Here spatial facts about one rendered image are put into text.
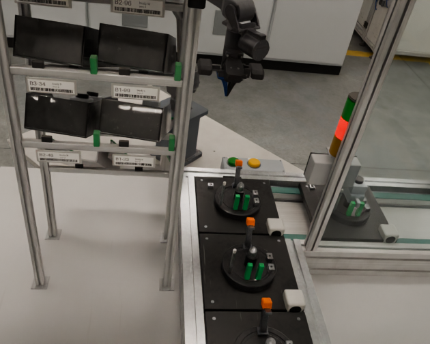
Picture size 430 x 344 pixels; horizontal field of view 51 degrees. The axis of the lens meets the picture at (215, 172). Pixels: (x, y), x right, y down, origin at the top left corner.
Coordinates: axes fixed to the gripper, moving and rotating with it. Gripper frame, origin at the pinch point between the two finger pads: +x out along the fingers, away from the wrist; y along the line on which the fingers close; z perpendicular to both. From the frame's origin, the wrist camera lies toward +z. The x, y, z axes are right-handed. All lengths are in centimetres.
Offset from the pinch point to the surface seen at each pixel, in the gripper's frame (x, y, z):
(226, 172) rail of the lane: 29.4, 3.5, 3.5
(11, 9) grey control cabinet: 90, -143, -277
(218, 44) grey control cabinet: 104, 35, -278
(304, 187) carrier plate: 28.4, 27.9, 10.3
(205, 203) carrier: 28.4, -4.6, 19.8
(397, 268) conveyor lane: 36, 52, 36
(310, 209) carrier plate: 28.3, 27.4, 20.5
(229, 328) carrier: 28, -2, 61
